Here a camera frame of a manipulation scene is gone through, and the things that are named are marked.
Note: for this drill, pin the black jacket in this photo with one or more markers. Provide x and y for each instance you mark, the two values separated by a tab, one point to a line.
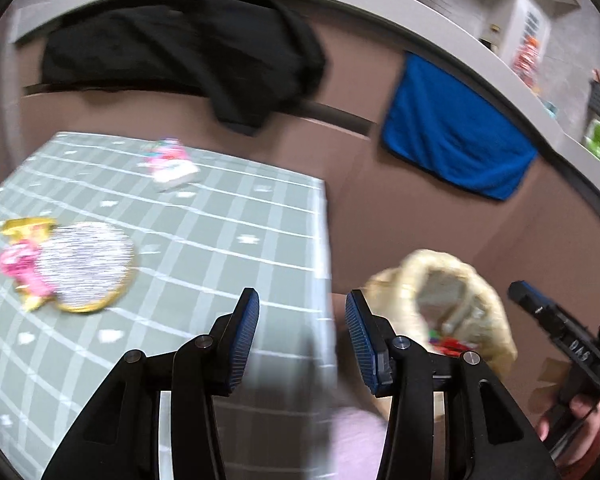
249	58

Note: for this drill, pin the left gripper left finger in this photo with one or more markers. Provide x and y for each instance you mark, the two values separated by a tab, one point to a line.
116	434

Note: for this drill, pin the green grid tablecloth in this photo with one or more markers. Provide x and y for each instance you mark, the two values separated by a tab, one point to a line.
238	224

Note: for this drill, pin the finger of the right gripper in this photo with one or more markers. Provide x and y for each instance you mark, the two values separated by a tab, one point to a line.
567	334

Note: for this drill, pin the small teal timer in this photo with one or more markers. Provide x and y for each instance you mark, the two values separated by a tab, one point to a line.
551	108

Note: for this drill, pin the trash bin with yellow bag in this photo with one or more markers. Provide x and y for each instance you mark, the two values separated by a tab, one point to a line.
437	292

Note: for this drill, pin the white pink candy wrapper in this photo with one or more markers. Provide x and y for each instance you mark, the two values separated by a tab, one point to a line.
170	165

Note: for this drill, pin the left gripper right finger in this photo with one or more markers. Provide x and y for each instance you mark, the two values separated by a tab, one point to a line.
487	435

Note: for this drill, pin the yellow snack wrapper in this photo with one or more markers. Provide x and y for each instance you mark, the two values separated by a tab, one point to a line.
18	260

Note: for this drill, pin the blue towel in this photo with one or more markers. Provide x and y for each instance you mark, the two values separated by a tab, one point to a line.
440	125

